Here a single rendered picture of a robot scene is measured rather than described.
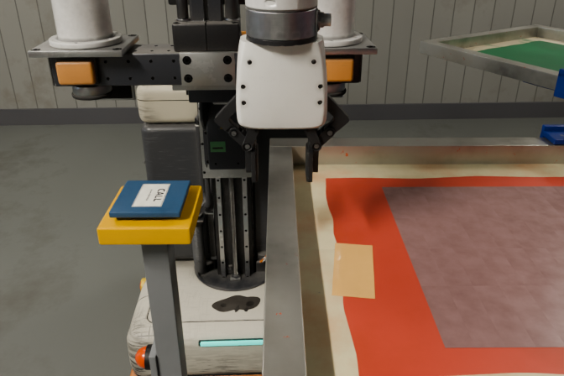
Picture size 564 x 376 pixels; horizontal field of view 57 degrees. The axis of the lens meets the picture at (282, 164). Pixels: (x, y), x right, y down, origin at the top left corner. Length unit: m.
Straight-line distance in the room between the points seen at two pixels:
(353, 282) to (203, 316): 1.02
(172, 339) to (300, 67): 0.54
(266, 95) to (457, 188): 0.41
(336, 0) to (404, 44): 2.91
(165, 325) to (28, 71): 3.30
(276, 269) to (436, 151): 0.44
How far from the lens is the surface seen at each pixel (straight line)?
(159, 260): 0.82
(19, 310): 2.26
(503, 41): 2.01
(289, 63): 0.55
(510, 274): 0.68
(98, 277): 2.32
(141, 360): 0.97
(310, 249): 0.67
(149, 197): 0.78
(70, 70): 0.98
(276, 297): 0.54
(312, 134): 0.59
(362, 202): 0.78
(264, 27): 0.53
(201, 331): 1.57
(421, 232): 0.73
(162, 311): 0.88
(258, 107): 0.56
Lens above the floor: 1.33
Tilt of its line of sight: 25 degrees down
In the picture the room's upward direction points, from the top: straight up
